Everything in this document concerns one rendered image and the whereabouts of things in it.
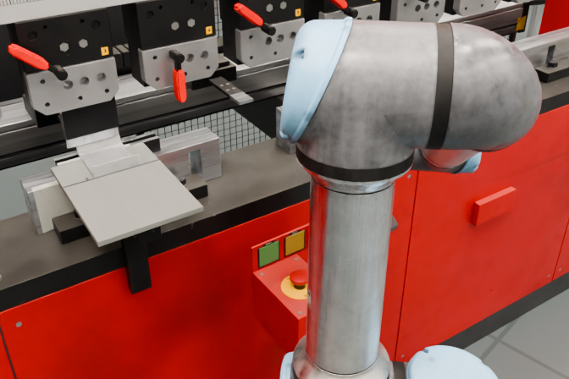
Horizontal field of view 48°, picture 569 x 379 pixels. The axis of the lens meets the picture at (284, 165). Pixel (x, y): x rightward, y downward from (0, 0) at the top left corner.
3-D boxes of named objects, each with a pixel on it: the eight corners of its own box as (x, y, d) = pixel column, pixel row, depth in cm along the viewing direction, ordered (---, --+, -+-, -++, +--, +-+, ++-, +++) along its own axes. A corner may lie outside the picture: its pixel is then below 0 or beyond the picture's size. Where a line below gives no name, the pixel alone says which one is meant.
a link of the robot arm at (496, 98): (592, 8, 53) (474, 116, 101) (456, 3, 54) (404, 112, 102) (589, 147, 51) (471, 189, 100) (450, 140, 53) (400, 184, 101)
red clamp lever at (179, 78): (179, 105, 118) (175, 55, 113) (170, 97, 121) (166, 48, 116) (189, 102, 119) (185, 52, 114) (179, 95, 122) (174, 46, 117)
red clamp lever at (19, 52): (14, 45, 97) (70, 74, 104) (8, 37, 100) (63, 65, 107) (8, 55, 97) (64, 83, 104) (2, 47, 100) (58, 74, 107)
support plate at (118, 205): (98, 247, 98) (97, 242, 98) (51, 173, 117) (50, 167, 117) (203, 211, 106) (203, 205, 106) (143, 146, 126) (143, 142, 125)
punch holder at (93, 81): (35, 118, 108) (14, 24, 100) (23, 100, 114) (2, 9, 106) (120, 98, 115) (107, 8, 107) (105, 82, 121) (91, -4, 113)
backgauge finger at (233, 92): (222, 115, 139) (221, 94, 136) (173, 75, 158) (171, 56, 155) (269, 101, 144) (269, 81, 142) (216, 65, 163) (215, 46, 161)
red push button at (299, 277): (297, 299, 120) (297, 284, 118) (284, 287, 122) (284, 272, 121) (314, 290, 122) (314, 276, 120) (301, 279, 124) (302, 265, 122)
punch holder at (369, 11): (323, 50, 136) (326, -29, 128) (301, 38, 142) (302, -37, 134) (378, 36, 143) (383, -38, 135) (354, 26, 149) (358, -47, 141)
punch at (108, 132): (69, 151, 118) (59, 104, 113) (65, 146, 119) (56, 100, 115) (120, 136, 123) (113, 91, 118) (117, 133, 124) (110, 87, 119)
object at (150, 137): (61, 178, 119) (58, 165, 117) (56, 172, 121) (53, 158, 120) (160, 151, 128) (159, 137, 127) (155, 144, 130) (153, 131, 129)
